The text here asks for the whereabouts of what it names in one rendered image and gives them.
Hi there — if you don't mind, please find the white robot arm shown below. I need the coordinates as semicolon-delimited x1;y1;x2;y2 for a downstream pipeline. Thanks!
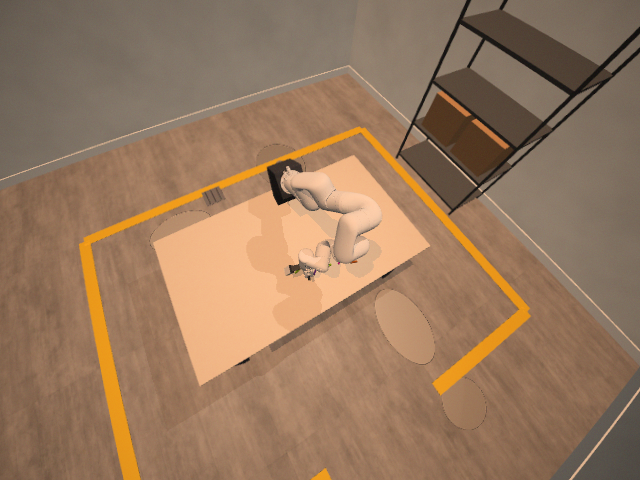
281;166;382;276

